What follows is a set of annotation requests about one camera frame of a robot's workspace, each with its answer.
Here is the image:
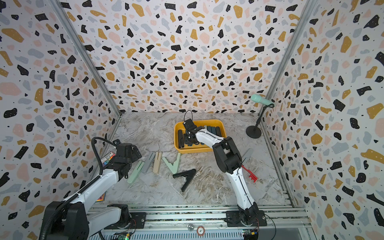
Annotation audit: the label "grey pliers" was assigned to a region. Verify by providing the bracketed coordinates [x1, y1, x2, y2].
[242, 148, 254, 162]
[142, 152, 156, 174]

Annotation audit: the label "yellow storage box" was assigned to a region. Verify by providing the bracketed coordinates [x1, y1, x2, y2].
[174, 119, 227, 154]

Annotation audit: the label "beige pliers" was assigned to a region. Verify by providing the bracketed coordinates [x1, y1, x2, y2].
[153, 152, 162, 174]

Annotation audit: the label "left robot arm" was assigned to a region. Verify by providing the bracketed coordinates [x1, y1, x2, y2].
[39, 143, 142, 240]

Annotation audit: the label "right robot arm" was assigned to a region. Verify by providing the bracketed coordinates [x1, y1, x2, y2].
[183, 119, 267, 227]

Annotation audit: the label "pale green pliers far left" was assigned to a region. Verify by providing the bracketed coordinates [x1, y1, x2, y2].
[127, 161, 144, 184]

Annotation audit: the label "open light green pliers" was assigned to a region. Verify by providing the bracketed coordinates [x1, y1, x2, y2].
[162, 153, 181, 174]

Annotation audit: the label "open black pliers centre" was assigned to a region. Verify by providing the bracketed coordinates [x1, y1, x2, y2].
[173, 169, 197, 193]

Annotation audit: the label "red pruning pliers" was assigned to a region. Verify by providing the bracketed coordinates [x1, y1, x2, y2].
[242, 165, 258, 183]

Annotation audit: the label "highlighter pen pack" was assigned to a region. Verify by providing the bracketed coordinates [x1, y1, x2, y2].
[101, 152, 116, 166]

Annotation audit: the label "pink card pack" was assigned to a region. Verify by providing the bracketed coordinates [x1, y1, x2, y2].
[97, 193, 106, 202]

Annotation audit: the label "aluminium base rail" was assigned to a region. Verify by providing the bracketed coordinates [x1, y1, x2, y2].
[101, 205, 316, 240]

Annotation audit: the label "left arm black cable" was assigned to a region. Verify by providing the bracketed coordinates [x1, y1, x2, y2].
[38, 136, 121, 240]

